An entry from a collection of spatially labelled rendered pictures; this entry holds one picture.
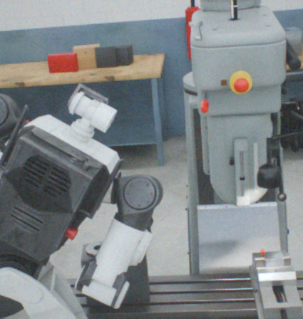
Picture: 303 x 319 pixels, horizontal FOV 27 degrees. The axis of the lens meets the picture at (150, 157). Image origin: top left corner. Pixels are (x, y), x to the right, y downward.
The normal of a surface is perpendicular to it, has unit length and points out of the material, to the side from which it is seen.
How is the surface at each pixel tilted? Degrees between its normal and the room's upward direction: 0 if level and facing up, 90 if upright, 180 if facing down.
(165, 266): 0
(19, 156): 83
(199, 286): 0
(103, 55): 90
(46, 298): 90
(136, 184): 66
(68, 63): 90
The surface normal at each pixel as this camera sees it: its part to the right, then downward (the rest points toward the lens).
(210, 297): -0.08, -0.92
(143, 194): -0.10, -0.04
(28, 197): -0.26, 0.47
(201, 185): -0.07, 0.38
